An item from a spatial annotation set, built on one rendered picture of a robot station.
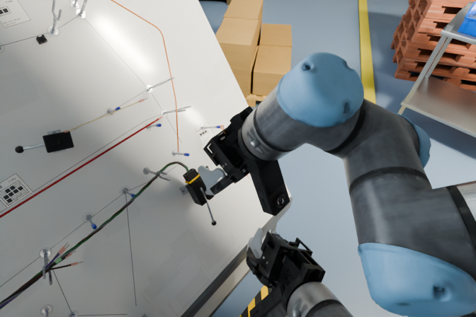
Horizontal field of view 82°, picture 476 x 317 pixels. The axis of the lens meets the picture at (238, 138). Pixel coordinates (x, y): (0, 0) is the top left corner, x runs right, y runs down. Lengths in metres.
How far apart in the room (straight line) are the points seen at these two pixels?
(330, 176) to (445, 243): 2.01
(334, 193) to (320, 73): 1.93
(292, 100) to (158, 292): 0.68
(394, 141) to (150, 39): 0.62
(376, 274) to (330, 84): 0.16
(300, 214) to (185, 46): 1.50
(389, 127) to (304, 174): 1.90
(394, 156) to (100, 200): 0.61
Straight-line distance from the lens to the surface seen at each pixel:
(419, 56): 3.42
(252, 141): 0.35
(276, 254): 0.51
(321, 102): 0.26
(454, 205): 0.27
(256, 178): 0.43
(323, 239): 1.98
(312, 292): 0.46
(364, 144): 0.32
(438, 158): 2.78
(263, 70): 2.53
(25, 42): 0.73
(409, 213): 0.27
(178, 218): 0.80
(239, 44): 2.37
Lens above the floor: 1.75
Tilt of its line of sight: 47 degrees down
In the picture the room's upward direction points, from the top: straight up
